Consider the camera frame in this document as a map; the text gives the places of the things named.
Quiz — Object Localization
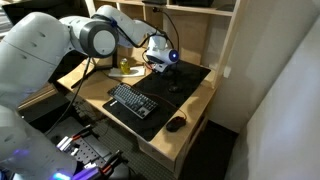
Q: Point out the white paper stack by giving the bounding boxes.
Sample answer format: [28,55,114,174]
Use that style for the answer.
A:
[108,65,147,78]

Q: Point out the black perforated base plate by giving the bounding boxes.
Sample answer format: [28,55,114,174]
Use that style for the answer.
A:
[49,116,134,180]

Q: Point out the black computer mouse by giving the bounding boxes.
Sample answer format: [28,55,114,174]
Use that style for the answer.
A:
[165,116,187,133]

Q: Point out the flat black device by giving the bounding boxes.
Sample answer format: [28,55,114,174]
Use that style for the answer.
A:
[142,0,168,6]

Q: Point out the black monitor stand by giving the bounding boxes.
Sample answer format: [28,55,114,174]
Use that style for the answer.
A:
[70,54,119,89]

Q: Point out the black box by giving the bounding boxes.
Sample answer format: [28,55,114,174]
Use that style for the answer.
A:
[175,0,214,8]

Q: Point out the black curved monitor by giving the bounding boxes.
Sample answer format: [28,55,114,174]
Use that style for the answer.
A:
[1,0,91,26]

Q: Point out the red handled clamp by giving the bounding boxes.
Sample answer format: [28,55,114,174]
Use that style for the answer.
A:
[70,124,93,142]
[99,149,125,175]

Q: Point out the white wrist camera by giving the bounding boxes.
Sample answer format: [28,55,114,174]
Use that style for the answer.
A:
[153,62,169,73]

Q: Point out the white wall outlet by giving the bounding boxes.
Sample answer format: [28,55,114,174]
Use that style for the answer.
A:
[223,65,232,79]

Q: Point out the black grey keyboard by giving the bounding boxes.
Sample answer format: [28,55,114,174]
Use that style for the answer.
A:
[107,82,159,120]

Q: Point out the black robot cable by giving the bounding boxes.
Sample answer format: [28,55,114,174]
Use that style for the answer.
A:
[44,56,93,136]

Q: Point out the yellow soda can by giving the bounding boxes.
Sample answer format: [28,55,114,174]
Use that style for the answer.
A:
[119,58,131,75]

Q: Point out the wooden shelf hutch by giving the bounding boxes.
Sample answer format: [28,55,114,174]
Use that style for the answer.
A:
[84,0,249,89]

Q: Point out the thin red cable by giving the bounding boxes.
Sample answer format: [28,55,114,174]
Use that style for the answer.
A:
[146,91,188,119]

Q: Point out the black desk mat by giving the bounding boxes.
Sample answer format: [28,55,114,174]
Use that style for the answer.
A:
[102,58,212,143]

